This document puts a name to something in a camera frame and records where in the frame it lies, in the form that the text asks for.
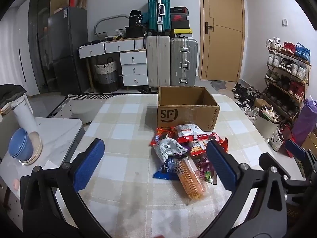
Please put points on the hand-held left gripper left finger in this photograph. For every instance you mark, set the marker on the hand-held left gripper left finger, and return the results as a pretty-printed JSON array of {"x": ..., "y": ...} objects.
[{"x": 88, "y": 166}]

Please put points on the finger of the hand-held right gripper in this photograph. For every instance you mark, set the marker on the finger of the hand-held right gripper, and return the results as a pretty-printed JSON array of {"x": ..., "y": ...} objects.
[
  {"x": 294, "y": 150},
  {"x": 297, "y": 188}
]

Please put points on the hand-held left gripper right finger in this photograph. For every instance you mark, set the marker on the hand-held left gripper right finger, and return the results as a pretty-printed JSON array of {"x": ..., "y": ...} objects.
[{"x": 221, "y": 166}]

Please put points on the red snack packet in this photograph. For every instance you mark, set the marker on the red snack packet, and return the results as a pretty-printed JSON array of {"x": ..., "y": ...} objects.
[{"x": 220, "y": 138}]

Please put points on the orange cracker packet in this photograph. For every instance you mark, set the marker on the orange cracker packet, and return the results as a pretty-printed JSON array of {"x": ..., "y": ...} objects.
[{"x": 192, "y": 178}]

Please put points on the blue snack packet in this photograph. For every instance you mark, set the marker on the blue snack packet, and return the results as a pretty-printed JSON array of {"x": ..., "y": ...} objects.
[{"x": 166, "y": 169}]

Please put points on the grey white snack bag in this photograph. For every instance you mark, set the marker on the grey white snack bag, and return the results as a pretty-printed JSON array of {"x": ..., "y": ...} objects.
[{"x": 168, "y": 148}]

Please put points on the brown cardboard box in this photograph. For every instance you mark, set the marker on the brown cardboard box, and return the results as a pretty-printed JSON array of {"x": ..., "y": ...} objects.
[{"x": 188, "y": 115}]

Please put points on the white single sneaker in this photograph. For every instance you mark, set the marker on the white single sneaker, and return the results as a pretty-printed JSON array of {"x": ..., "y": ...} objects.
[{"x": 276, "y": 138}]

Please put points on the purple gift bag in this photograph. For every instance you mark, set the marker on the purple gift bag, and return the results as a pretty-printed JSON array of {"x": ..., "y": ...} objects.
[{"x": 305, "y": 121}]

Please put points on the white trash bin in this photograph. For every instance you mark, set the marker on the white trash bin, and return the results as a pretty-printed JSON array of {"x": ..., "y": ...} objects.
[{"x": 266, "y": 126}]

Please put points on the white marble side table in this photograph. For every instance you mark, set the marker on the white marble side table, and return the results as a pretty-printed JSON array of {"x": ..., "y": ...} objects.
[{"x": 54, "y": 133}]

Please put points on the beige checkered tablecloth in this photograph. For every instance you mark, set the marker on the beige checkered tablecloth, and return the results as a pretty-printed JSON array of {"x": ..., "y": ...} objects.
[{"x": 123, "y": 133}]

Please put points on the white round stool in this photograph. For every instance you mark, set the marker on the white round stool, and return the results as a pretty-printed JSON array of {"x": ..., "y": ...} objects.
[{"x": 83, "y": 114}]

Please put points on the small cardboard box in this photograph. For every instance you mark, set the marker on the small cardboard box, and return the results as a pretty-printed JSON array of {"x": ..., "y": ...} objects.
[{"x": 259, "y": 103}]

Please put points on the shoe rack with shoes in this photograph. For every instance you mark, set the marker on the shoe rack with shoes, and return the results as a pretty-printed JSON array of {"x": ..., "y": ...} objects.
[{"x": 296, "y": 89}]

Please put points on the black white patterned rug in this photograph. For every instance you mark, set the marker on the black white patterned rug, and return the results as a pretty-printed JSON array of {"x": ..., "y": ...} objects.
[{"x": 62, "y": 104}]

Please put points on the scattered dark shoes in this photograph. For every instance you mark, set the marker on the scattered dark shoes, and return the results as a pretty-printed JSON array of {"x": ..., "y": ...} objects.
[{"x": 244, "y": 94}]

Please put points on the grey doormat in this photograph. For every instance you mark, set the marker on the grey doormat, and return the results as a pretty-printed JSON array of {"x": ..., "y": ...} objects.
[{"x": 220, "y": 85}]

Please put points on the white electric kettle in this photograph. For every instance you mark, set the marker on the white electric kettle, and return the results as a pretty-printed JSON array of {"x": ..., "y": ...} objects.
[{"x": 23, "y": 114}]

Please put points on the wooden shoe rack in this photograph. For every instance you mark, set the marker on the wooden shoe rack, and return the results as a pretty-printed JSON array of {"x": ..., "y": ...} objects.
[{"x": 305, "y": 65}]

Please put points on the woven laundry basket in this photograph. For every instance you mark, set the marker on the woven laundry basket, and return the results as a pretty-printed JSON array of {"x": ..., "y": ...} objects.
[{"x": 106, "y": 75}]

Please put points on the dark cloth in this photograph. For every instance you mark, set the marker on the dark cloth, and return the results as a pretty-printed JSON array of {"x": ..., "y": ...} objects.
[{"x": 11, "y": 91}]

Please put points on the silver suitcase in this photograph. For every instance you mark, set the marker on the silver suitcase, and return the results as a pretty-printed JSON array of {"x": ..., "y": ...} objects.
[{"x": 183, "y": 62}]

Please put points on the grey refrigerator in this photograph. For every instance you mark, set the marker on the grey refrigerator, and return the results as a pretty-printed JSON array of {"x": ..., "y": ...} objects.
[{"x": 68, "y": 52}]

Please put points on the white drawer desk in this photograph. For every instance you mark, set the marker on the white drawer desk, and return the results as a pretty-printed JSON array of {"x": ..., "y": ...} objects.
[{"x": 132, "y": 58}]

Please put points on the beige suitcase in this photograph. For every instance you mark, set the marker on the beige suitcase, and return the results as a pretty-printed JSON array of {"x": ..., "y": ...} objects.
[{"x": 158, "y": 62}]

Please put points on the dark glass cabinet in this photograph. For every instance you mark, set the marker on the dark glass cabinet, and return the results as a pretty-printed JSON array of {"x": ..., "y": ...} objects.
[{"x": 40, "y": 42}]

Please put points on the wooden door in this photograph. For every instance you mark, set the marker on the wooden door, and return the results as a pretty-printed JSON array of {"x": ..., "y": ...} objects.
[{"x": 223, "y": 29}]

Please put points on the small white basket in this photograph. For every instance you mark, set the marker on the small white basket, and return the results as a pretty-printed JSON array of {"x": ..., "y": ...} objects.
[{"x": 120, "y": 32}]

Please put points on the black storage bin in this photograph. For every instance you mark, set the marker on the black storage bin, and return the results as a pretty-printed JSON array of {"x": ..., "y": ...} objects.
[{"x": 135, "y": 32}]

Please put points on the oval framed mirror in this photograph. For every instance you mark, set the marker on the oval framed mirror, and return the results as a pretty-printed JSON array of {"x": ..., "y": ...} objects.
[{"x": 109, "y": 19}]

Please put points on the red black shoe box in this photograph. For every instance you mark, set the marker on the red black shoe box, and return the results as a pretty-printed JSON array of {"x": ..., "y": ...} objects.
[{"x": 179, "y": 17}]

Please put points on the black printed bag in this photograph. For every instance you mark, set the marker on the black printed bag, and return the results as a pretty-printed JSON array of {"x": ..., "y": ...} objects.
[{"x": 135, "y": 18}]

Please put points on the flat black shoe box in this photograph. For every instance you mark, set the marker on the flat black shoe box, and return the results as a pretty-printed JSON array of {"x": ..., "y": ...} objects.
[{"x": 179, "y": 10}]

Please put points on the teal suitcase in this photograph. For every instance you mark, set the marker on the teal suitcase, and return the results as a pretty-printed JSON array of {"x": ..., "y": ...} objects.
[{"x": 158, "y": 12}]

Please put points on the white wall switch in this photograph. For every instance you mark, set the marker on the white wall switch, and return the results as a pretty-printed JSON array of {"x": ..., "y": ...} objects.
[{"x": 284, "y": 22}]

